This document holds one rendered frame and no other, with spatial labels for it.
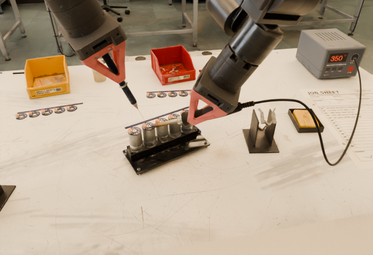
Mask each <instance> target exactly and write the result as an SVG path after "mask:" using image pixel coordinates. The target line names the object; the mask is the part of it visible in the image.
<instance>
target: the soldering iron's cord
mask: <svg viewBox="0 0 373 255"><path fill-rule="evenodd" d="M354 61H355V64H356V67H357V71H358V75H359V82H360V99H359V108H358V112H357V117H356V121H355V125H354V128H353V131H352V134H351V136H350V139H349V142H348V143H347V146H346V148H345V150H344V152H343V153H342V155H341V157H340V158H339V159H338V161H337V162H336V163H334V164H331V163H330V162H329V161H328V159H327V157H326V153H325V149H324V144H323V141H322V136H321V132H320V129H319V126H318V123H317V121H316V119H315V117H314V114H313V113H312V111H311V110H310V109H309V107H308V106H307V105H306V104H304V103H303V102H302V101H300V100H296V99H268V100H261V101H255V102H254V104H260V103H267V102H272V101H293V102H297V103H299V104H301V105H303V106H304V107H305V108H306V109H307V111H308V112H309V113H310V115H311V117H312V119H313V121H314V123H315V126H316V129H317V133H318V135H319V140H320V145H321V149H322V153H323V156H324V159H325V161H326V162H327V163H328V165H330V166H335V165H337V164H338V163H339V162H340V161H341V160H342V158H343V157H344V155H345V153H346V151H347V149H348V147H349V145H350V143H351V140H352V138H353V135H354V132H355V129H356V126H357V122H358V118H359V113H360V107H361V94H362V88H361V77H360V71H359V67H358V64H357V62H356V59H354Z"/></svg>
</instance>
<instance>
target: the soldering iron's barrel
mask: <svg viewBox="0 0 373 255"><path fill-rule="evenodd" d="M175 123H178V124H183V122H182V117H181V116H178V117H177V118H176V119H173V120H168V121H163V122H160V123H155V124H153V127H154V128H158V127H161V126H166V125H170V124H175Z"/></svg>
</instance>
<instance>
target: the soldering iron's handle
mask: <svg viewBox="0 0 373 255"><path fill-rule="evenodd" d="M254 105H255V104H254V101H250V102H245V103H241V102H238V106H237V107H236V108H235V109H234V111H233V112H232V113H228V114H227V115H230V114H233V113H237V112H239V111H242V109H243V108H247V107H252V106H254ZM212 110H213V108H212V107H211V106H210V107H207V108H204V109H199V110H196V111H195V114H194V117H195V118H198V117H200V116H202V115H204V114H206V113H208V112H210V111H212ZM227 115H225V116H227ZM181 117H182V122H183V124H184V125H185V126H187V125H189V124H190V123H188V122H187V119H188V112H187V113H186V112H182V115H181ZM221 117H224V116H221ZM221 117H219V118H221ZM215 119H216V118H215Z"/></svg>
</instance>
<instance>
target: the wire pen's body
mask: <svg viewBox="0 0 373 255"><path fill-rule="evenodd" d="M102 58H103V60H104V61H105V63H106V65H107V66H108V68H109V70H110V71H111V72H113V73H114V74H118V68H117V67H118V66H117V65H116V63H115V61H114V60H113V58H112V56H111V54H110V53H109V52H108V53H107V54H105V55H103V56H102ZM113 61H114V62H113ZM127 84H128V82H127V81H126V80H124V81H122V82H121V83H119V84H118V87H119V88H121V89H122V91H123V92H124V94H125V95H126V97H127V98H128V100H129V102H130V103H131V104H132V105H134V104H135V103H136V102H137V101H136V99H135V97H134V95H133V94H132V92H131V91H130V89H129V87H128V86H127Z"/></svg>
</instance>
